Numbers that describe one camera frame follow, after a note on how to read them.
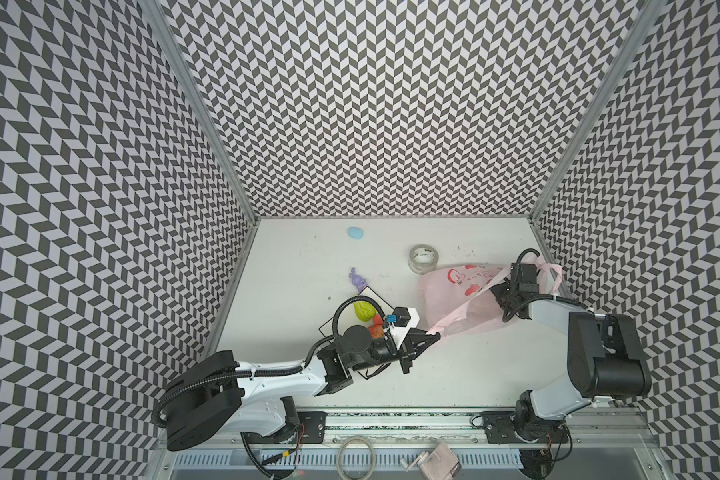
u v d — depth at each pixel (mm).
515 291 735
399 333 577
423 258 1061
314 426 723
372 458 686
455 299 811
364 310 887
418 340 616
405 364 597
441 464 643
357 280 968
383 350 604
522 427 668
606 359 451
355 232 1156
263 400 465
